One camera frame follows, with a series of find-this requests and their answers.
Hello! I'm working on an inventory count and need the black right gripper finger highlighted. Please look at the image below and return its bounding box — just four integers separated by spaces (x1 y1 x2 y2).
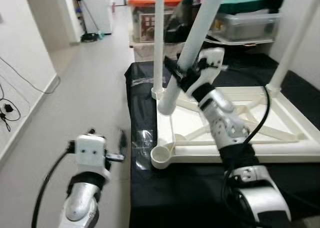
162 55 188 88

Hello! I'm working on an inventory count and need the clear tape cross patch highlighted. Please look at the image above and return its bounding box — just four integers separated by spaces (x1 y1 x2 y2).
132 130 154 150

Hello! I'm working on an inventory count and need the clear tape strip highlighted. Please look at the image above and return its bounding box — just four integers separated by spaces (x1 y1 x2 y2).
131 77 153 85

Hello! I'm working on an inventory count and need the beige cloth covered bench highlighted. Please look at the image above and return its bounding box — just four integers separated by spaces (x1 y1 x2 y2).
130 40 187 63

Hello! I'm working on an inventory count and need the black round wok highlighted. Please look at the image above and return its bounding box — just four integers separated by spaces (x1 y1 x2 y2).
205 34 277 53

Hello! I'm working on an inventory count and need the black table cloth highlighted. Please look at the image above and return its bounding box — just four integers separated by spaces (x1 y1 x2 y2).
124 53 320 228

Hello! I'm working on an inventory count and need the clear plastic storage container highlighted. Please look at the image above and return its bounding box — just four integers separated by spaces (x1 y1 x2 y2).
212 10 282 44

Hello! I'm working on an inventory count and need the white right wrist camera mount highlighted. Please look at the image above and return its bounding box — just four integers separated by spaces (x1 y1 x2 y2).
192 47 227 96

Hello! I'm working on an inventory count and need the long thin wall cable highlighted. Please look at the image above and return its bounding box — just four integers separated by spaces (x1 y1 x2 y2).
0 55 61 95

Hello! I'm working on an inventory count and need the black cable with adapter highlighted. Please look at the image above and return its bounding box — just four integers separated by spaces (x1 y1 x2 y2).
0 83 22 133

